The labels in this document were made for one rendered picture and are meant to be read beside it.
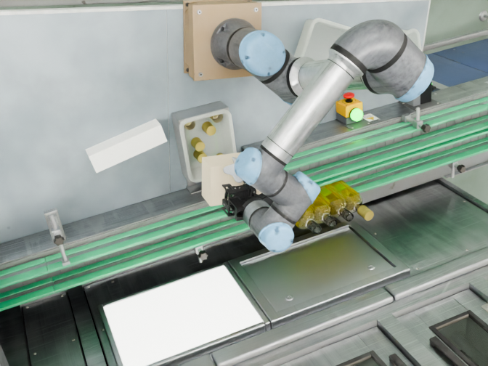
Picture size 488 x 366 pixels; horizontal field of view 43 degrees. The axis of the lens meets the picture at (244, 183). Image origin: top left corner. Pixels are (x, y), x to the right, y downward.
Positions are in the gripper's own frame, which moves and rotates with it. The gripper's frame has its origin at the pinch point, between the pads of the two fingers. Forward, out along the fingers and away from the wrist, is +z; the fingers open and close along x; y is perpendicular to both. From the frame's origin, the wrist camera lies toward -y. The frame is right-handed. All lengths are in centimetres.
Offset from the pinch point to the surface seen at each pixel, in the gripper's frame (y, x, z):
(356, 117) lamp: -55, -5, 26
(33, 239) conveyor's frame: 55, 26, 31
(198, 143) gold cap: 1.3, -0.5, 29.0
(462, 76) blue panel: -117, -9, 46
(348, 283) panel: -30.6, 31.0, -17.1
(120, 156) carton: 26.6, 0.9, 29.2
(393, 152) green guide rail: -66, 6, 17
